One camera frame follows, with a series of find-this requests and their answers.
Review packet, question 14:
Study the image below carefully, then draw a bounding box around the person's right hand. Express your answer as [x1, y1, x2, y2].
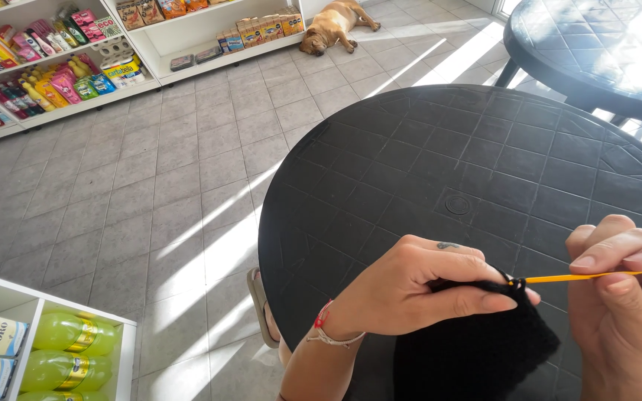
[565, 214, 642, 401]

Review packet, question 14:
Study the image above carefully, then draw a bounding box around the person's left hand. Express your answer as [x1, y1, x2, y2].
[327, 234, 542, 337]

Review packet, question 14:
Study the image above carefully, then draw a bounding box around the yellow crochet hook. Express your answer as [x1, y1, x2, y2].
[508, 270, 642, 286]

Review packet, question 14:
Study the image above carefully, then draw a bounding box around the black crocheted fabric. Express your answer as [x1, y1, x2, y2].
[392, 267, 561, 401]

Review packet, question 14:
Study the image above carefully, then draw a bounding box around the black round plastic table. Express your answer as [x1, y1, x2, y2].
[494, 0, 642, 128]

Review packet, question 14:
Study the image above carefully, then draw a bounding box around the person's leg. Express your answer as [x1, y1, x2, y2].
[263, 301, 294, 369]

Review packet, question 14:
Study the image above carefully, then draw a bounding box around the tan dog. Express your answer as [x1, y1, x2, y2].
[299, 0, 382, 57]

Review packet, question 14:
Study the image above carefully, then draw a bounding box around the grey sandal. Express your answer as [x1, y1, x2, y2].
[246, 267, 282, 349]

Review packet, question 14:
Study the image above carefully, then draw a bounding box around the white shelf with snack boxes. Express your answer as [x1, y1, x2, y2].
[104, 0, 322, 87]

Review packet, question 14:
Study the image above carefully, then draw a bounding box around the white shelf with green bottles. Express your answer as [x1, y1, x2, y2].
[0, 267, 138, 401]

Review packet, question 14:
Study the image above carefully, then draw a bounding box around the white shelf with colourful bottles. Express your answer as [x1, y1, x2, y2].
[0, 0, 161, 150]

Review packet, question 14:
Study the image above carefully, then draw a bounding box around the white beaded bracelet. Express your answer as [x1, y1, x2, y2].
[305, 327, 367, 350]

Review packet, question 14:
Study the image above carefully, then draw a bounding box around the red thread bracelet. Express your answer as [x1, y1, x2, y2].
[313, 299, 335, 330]

